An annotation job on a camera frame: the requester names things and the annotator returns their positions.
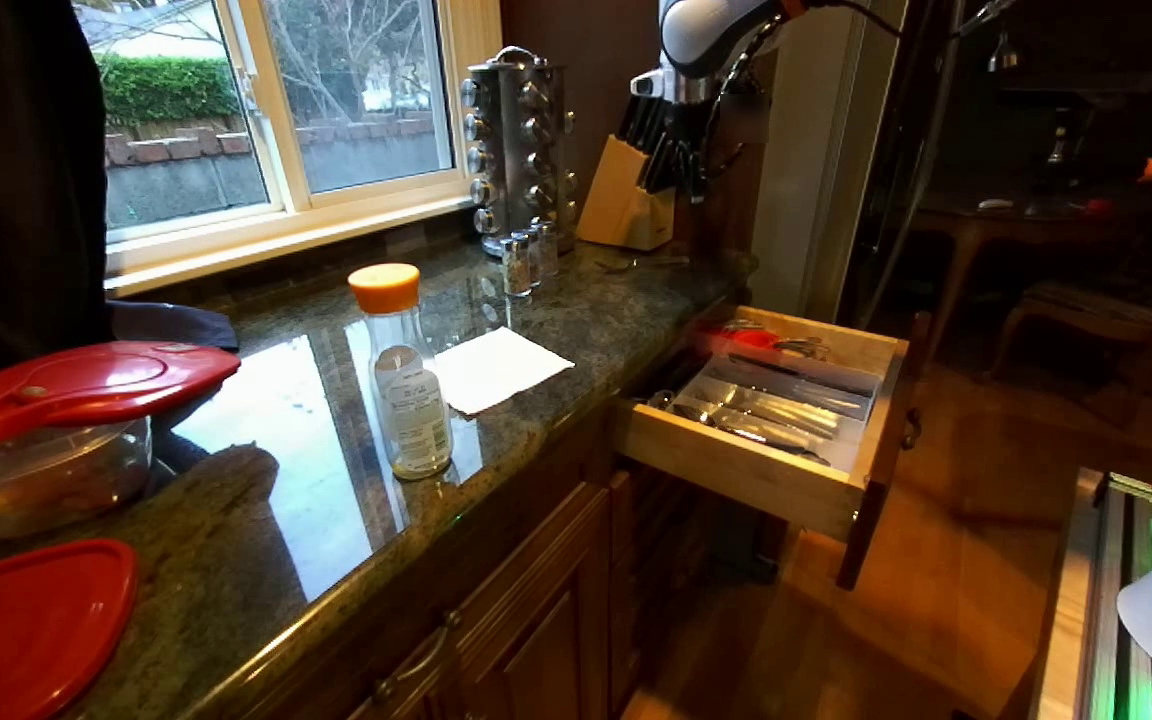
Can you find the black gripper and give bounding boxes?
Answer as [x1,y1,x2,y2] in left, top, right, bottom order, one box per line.
[670,74,767,206]

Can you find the red utensil in drawer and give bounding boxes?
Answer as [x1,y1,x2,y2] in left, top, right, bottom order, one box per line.
[707,325,790,367]

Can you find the grey utensil organizer tray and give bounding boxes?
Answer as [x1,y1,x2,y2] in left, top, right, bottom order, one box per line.
[646,348,884,467]

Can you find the wooden knife block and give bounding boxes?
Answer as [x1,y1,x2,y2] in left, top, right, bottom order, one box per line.
[570,130,681,254]

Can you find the steel rotating spice rack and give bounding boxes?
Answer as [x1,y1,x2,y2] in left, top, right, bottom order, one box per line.
[457,40,582,264]

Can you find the glass spice jar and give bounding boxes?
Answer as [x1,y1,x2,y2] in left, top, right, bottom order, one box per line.
[499,226,560,304]

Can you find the silver table spoon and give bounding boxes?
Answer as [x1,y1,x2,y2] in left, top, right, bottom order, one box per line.
[651,371,744,419]

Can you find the white paper napkin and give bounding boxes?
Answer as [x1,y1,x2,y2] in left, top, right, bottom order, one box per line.
[425,325,576,419]

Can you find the wooden kitchen drawer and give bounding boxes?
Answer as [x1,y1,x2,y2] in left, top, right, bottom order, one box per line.
[612,301,916,590]

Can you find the wooden dining chair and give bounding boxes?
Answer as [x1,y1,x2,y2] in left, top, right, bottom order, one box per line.
[992,270,1152,393]

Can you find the glass bottle orange cap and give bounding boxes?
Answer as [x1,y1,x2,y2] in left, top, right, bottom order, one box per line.
[342,258,457,483]

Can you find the wooden framed window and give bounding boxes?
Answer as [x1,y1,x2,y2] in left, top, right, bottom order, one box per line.
[67,0,507,301]

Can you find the dark wood base cabinet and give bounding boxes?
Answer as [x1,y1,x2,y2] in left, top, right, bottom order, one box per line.
[189,396,790,720]

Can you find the aluminium robot cart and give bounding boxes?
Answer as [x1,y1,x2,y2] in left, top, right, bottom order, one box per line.
[1033,462,1152,720]

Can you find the glass bowl with red lid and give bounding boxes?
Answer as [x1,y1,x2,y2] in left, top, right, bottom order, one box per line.
[0,335,242,538]

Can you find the flat red plastic lid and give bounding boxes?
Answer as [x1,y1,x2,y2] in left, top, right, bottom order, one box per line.
[0,537,144,720]

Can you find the black handled knife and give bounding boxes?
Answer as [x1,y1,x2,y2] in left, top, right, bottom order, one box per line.
[615,91,659,153]
[634,96,681,170]

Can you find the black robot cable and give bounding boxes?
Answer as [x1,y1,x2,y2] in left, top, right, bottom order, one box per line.
[852,0,1021,332]

